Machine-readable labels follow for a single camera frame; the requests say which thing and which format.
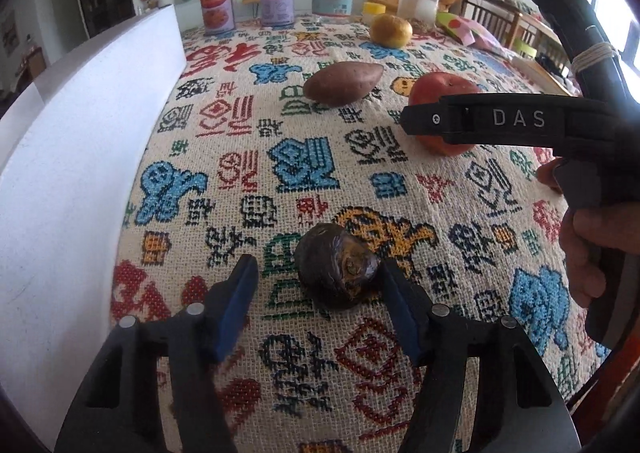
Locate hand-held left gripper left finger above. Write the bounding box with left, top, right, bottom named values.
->
left=54, top=254, right=260, bottom=453

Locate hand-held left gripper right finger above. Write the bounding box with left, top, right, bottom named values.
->
left=381, top=258, right=582, bottom=453

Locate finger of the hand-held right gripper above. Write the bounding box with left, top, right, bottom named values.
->
left=400, top=94, right=613, bottom=150

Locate red apple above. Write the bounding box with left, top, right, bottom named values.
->
left=408, top=72, right=482, bottom=156

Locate dark brown wrinkled fruit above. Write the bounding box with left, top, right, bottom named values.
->
left=293, top=223, right=381, bottom=309

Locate white cardboard box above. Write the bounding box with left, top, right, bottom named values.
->
left=0, top=3, right=189, bottom=450

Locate person's right hand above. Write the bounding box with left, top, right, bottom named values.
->
left=537, top=159, right=618, bottom=306

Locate yellow book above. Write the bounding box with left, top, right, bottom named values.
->
left=510, top=53, right=576, bottom=96

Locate wooden bench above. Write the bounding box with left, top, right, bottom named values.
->
left=462, top=0, right=567, bottom=64

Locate colourful plastic bag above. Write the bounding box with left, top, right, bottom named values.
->
left=435, top=12, right=494, bottom=50

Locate yellow pear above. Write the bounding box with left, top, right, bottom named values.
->
left=369, top=14, right=414, bottom=48

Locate white container with black lid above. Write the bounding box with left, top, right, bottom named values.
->
left=397, top=0, right=441, bottom=26

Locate purple sweet potato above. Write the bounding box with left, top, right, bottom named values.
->
left=303, top=61, right=385, bottom=106

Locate yellow capped bottle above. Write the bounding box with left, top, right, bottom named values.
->
left=362, top=2, right=387, bottom=26

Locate printed woven tablecloth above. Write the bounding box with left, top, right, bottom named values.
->
left=110, top=15, right=626, bottom=453

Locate red-white can left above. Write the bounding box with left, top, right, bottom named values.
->
left=198, top=0, right=236, bottom=36

